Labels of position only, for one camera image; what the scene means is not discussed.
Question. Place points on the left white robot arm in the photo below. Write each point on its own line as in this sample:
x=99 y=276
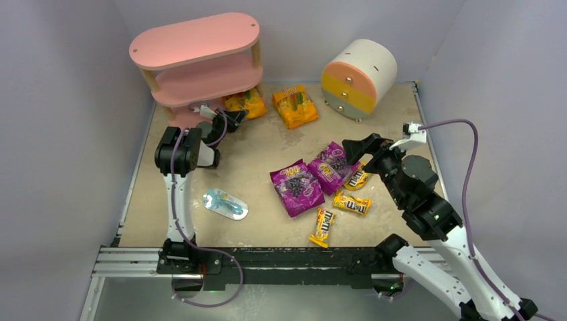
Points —
x=179 y=152

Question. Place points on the purple grape candy bag left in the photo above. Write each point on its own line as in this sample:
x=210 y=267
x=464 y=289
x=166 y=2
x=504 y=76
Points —
x=298 y=189

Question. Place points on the purple grape candy bag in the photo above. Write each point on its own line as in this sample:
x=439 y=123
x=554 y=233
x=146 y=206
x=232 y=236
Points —
x=331 y=168
x=298 y=189

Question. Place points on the pink three-tier shelf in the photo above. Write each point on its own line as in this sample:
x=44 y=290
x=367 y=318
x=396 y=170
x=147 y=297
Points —
x=202 y=59

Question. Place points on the yellow M&M bag middle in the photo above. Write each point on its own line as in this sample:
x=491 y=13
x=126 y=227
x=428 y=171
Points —
x=347 y=202

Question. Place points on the purple grape candy bag right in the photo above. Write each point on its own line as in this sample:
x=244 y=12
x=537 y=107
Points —
x=331 y=168

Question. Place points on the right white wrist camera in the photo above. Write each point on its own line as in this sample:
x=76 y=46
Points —
x=413 y=137

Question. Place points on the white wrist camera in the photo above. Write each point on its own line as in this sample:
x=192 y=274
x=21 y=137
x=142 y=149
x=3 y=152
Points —
x=204 y=111
x=413 y=137

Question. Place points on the yellow m&m bag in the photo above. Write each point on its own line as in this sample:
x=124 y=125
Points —
x=358 y=179
x=324 y=221
x=347 y=202

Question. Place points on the orange gummy candy bag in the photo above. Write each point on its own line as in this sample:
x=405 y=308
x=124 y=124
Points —
x=295 y=107
x=250 y=100

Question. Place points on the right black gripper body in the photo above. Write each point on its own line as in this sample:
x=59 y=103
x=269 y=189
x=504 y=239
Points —
x=375 y=150

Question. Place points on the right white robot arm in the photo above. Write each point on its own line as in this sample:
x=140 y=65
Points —
x=472 y=291

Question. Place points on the blue toy blister pack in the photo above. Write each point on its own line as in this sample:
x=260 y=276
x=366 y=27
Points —
x=225 y=204

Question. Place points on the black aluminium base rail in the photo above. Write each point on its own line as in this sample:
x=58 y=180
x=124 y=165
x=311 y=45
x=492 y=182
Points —
x=357 y=267

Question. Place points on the yellow M&M bag bottom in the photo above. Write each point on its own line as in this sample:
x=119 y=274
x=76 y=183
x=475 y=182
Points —
x=324 y=221

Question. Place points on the round pastel drawer cabinet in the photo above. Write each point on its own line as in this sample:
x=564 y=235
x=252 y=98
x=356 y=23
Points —
x=357 y=79

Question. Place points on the yellow M&M bag top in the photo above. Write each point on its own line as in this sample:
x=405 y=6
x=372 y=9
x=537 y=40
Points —
x=358 y=179

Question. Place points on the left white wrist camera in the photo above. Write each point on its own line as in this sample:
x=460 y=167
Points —
x=204 y=111

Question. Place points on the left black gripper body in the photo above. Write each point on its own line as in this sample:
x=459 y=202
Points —
x=227 y=122

